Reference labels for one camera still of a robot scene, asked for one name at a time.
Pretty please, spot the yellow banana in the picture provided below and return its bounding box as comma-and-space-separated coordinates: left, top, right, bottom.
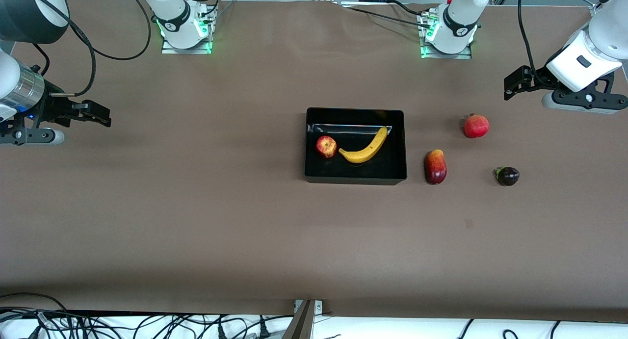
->
339, 127, 389, 164

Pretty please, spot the red yellow apple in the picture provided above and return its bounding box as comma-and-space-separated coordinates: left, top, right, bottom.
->
315, 135, 338, 159

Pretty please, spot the red pomegranate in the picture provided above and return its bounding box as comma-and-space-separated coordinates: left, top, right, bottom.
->
464, 113, 490, 139

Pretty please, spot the dark purple mangosteen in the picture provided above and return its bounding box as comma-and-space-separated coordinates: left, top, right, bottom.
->
494, 166, 520, 186

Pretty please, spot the red yellow mango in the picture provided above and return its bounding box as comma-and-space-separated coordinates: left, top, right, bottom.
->
424, 149, 448, 185

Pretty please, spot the black plastic tray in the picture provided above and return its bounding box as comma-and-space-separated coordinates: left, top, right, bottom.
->
304, 107, 408, 185

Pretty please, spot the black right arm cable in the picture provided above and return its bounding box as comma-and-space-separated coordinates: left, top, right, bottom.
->
20, 0, 97, 97

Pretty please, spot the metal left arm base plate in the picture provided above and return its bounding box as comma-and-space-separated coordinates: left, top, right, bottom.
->
419, 13, 473, 60

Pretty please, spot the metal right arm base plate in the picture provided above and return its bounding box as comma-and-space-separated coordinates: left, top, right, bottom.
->
160, 15, 213, 55

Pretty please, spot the long black looping cable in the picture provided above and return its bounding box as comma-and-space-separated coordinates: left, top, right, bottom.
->
88, 0, 152, 61

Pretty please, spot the black cable on table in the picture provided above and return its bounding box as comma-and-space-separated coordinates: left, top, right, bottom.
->
338, 0, 433, 28

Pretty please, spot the aluminium profile post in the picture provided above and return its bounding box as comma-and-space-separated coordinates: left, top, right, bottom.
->
282, 300, 315, 339

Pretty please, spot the small metal bracket plate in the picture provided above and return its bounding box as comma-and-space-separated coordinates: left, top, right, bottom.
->
293, 300, 324, 314

